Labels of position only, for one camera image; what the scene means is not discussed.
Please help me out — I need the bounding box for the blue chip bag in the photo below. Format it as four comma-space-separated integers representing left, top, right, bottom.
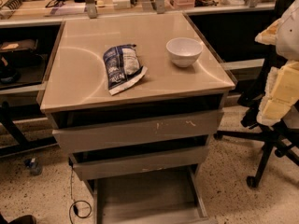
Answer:
103, 44, 148, 95

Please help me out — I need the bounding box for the top grey drawer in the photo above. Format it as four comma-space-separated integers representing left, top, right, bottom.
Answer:
53, 109, 223, 154

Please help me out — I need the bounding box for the drawer cabinet with beige top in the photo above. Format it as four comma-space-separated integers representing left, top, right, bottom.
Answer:
40, 13, 234, 224

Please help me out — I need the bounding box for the middle grey drawer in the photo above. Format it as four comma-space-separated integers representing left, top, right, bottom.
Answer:
73, 146, 208, 180

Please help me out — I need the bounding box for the bottom grey open drawer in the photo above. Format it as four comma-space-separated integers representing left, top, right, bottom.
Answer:
94, 166, 218, 224

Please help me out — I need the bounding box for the white bowl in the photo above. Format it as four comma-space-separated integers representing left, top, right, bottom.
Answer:
166, 37, 203, 67

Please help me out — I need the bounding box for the black office chair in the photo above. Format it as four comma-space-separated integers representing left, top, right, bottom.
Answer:
214, 0, 298, 188

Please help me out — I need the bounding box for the dark shoe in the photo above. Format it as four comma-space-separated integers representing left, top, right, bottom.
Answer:
8, 215, 36, 224

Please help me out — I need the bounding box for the coiled soldering stand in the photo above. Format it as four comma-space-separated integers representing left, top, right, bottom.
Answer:
0, 0, 22, 20

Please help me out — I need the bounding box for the black cable on floor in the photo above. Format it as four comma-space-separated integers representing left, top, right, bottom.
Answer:
68, 165, 93, 224

